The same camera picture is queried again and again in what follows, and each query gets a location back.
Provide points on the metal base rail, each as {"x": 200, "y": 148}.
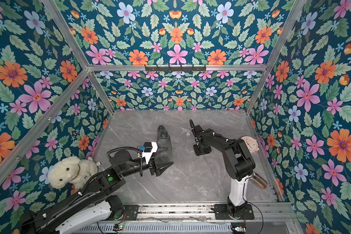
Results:
{"x": 208, "y": 211}

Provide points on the cream round wall clock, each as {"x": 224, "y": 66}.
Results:
{"x": 254, "y": 146}

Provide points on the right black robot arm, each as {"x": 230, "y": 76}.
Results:
{"x": 237, "y": 159}

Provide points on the cream plush teddy bear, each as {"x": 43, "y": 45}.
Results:
{"x": 72, "y": 170}

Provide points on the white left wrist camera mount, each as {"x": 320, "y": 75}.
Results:
{"x": 147, "y": 150}

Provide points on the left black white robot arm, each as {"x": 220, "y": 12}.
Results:
{"x": 95, "y": 201}

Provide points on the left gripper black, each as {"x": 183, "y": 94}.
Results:
{"x": 153, "y": 168}

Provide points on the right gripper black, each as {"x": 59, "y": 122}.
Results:
{"x": 201, "y": 145}

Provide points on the clear plastic spray bottle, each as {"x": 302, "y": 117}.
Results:
{"x": 164, "y": 153}

